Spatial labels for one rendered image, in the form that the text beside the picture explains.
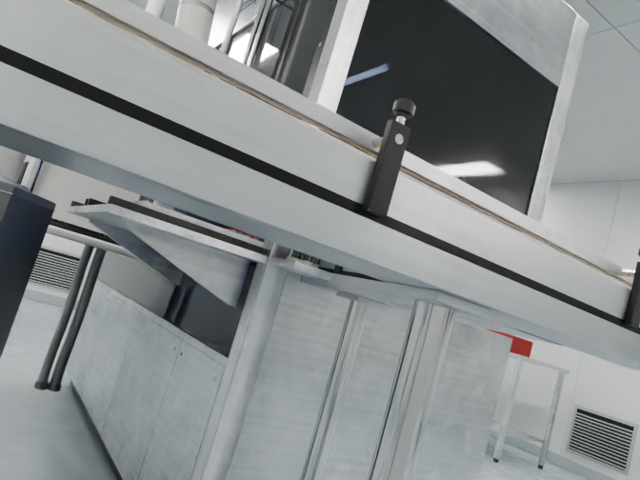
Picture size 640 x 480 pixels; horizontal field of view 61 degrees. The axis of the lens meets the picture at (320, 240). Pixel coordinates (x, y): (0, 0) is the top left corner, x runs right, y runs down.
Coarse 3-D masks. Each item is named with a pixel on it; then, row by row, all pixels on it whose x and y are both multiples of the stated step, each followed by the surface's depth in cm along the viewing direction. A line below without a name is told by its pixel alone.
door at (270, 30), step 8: (280, 8) 192; (272, 16) 196; (272, 24) 194; (240, 32) 224; (248, 32) 215; (264, 32) 199; (272, 32) 191; (232, 40) 230; (240, 40) 221; (248, 40) 212; (264, 40) 196; (232, 48) 226; (240, 48) 217; (264, 48) 193; (232, 56) 222; (240, 56) 214; (256, 56) 197; (264, 56) 190; (256, 64) 195; (264, 64) 188; (224, 80) 222
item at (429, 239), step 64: (0, 0) 34; (64, 0) 44; (0, 64) 35; (64, 64) 37; (128, 64) 39; (0, 128) 36; (64, 128) 37; (128, 128) 39; (192, 128) 41; (256, 128) 44; (320, 128) 51; (192, 192) 42; (256, 192) 45; (320, 192) 48; (384, 192) 50; (448, 192) 60; (320, 256) 60; (384, 256) 52; (448, 256) 56; (512, 256) 62; (576, 256) 73; (512, 320) 69; (576, 320) 69
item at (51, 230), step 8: (48, 232) 180; (56, 232) 181; (64, 232) 182; (72, 232) 184; (72, 240) 185; (80, 240) 186; (88, 240) 187; (96, 240) 189; (104, 248) 191; (112, 248) 192; (120, 248) 194; (128, 256) 197
